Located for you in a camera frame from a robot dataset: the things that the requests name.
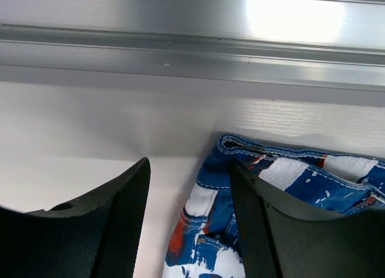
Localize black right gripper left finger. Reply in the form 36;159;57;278
1;158;150;277

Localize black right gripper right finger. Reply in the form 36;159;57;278
229;162;384;277

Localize blue patterned trousers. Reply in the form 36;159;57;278
162;134;384;277

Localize aluminium corner frame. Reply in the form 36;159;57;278
1;0;384;107

